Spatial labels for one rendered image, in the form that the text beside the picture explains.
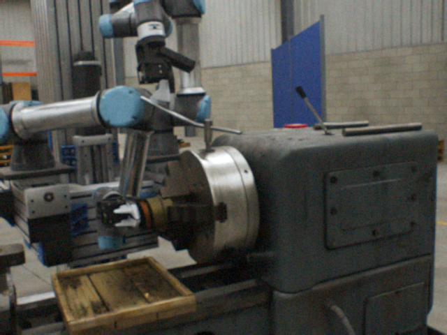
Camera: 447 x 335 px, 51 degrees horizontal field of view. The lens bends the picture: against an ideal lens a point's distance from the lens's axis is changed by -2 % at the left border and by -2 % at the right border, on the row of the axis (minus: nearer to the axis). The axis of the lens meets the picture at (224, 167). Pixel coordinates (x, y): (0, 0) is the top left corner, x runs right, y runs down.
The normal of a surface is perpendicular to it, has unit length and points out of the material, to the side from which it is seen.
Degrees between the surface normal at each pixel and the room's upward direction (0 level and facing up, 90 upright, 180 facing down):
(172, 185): 55
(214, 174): 47
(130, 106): 89
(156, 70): 73
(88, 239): 90
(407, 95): 90
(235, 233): 108
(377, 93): 90
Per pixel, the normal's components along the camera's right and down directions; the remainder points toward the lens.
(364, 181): 0.44, 0.11
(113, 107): -0.05, 0.14
